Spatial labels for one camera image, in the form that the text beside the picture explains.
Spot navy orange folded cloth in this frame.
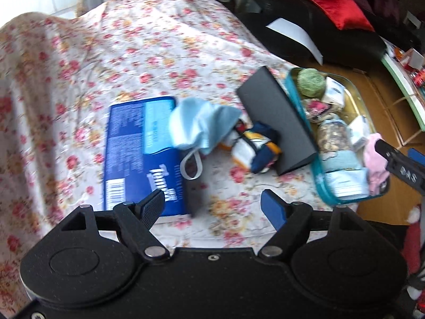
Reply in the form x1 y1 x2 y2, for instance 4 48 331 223
219 119 282 174

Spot glass coffee table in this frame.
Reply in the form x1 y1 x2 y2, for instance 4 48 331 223
381 38 424 146

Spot bag of mixed nuts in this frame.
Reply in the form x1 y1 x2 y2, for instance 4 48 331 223
317 117 369 200

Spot white paper sheet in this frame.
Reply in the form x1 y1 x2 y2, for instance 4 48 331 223
266 18 324 66

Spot floral tablecloth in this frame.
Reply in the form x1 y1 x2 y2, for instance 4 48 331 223
0 0 358 316

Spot red satin cushion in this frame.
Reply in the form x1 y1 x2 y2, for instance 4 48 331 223
311 0 375 32

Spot pink spotted small pouch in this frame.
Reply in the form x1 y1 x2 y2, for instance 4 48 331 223
301 99 336 123

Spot green yarn ball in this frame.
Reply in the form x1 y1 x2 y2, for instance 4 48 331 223
297 68 326 98

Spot blue tissue box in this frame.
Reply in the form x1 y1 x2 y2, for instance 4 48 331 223
103 96 189 220

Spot black leather sofa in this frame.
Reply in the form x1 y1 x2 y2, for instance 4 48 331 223
239 0 421 70

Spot pink fabric pouch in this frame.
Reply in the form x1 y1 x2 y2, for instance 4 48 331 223
363 133 390 196

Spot light blue face mask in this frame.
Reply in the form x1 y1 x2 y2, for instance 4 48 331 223
169 97 242 181

